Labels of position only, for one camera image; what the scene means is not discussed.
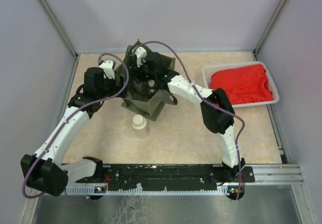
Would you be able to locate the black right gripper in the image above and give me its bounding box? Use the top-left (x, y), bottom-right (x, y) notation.
top-left (130, 56), bottom-right (157, 84)

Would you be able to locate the clear bottle white cap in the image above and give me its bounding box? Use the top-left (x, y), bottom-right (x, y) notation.
top-left (146, 80), bottom-right (158, 96)

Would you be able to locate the green canvas bag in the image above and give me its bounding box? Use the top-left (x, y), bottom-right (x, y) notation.
top-left (121, 40), bottom-right (178, 121)

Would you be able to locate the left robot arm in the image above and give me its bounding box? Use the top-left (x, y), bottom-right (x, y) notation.
top-left (21, 65), bottom-right (130, 199)

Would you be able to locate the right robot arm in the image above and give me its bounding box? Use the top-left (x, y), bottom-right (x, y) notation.
top-left (130, 47), bottom-right (245, 182)

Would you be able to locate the white plastic basket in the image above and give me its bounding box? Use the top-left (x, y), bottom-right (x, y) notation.
top-left (202, 61), bottom-right (279, 107)

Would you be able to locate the red cloth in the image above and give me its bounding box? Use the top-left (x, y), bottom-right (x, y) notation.
top-left (210, 64), bottom-right (274, 105)

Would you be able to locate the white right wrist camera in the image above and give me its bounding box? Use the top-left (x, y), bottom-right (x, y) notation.
top-left (131, 47), bottom-right (147, 68)

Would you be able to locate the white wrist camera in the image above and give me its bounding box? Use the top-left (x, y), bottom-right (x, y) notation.
top-left (131, 47), bottom-right (147, 68)
top-left (99, 60), bottom-right (116, 80)

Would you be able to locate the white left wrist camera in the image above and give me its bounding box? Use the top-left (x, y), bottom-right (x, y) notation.
top-left (99, 60), bottom-right (116, 80)

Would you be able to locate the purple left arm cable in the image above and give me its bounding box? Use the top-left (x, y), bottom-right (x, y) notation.
top-left (21, 53), bottom-right (130, 203)

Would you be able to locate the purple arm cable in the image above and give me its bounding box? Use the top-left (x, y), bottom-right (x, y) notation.
top-left (131, 40), bottom-right (246, 201)
top-left (21, 53), bottom-right (130, 203)

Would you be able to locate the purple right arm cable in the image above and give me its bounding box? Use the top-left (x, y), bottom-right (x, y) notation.
top-left (131, 40), bottom-right (246, 201)

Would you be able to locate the aluminium frame post left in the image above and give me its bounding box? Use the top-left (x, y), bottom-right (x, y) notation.
top-left (38, 0), bottom-right (78, 58)

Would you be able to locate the aluminium frame post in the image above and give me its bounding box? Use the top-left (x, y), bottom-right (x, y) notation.
top-left (38, 0), bottom-right (78, 58)
top-left (252, 0), bottom-right (289, 60)

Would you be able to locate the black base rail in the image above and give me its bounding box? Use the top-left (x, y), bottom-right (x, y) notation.
top-left (77, 164), bottom-right (255, 191)

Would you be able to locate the aluminium frame post right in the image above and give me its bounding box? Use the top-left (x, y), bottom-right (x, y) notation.
top-left (252, 0), bottom-right (289, 60)

